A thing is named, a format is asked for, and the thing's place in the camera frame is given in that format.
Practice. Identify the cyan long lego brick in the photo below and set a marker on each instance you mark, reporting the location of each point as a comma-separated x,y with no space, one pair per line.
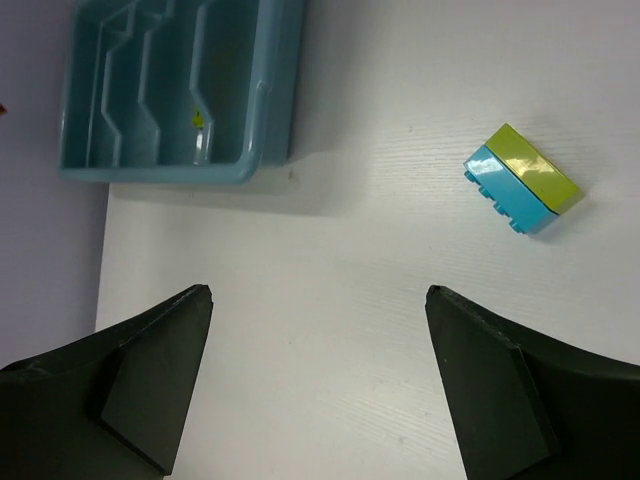
511,198

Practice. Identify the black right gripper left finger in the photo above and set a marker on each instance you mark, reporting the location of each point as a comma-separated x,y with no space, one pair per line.
112,405

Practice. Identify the green long lego brick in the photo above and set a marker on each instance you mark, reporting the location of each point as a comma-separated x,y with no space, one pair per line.
548,183

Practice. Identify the teal compartment tray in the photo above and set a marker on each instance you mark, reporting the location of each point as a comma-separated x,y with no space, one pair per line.
136,71

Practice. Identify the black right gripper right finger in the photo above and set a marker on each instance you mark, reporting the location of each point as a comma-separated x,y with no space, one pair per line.
527,406

